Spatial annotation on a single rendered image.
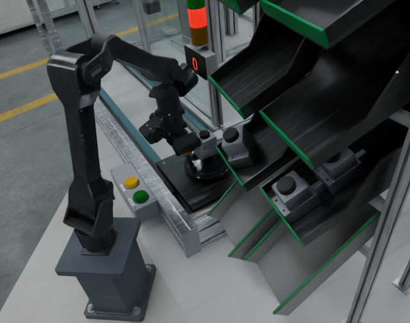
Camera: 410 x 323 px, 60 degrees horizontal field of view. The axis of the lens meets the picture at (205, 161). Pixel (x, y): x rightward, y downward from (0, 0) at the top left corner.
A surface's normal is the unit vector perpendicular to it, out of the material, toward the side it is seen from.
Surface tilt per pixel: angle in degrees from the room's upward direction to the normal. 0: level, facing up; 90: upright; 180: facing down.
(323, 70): 90
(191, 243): 90
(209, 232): 90
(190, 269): 0
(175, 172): 0
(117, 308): 90
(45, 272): 0
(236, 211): 45
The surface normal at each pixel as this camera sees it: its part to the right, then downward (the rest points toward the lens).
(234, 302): -0.10, -0.76
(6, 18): 0.62, 0.45
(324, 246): -0.73, -0.32
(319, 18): -0.48, -0.56
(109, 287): -0.11, 0.65
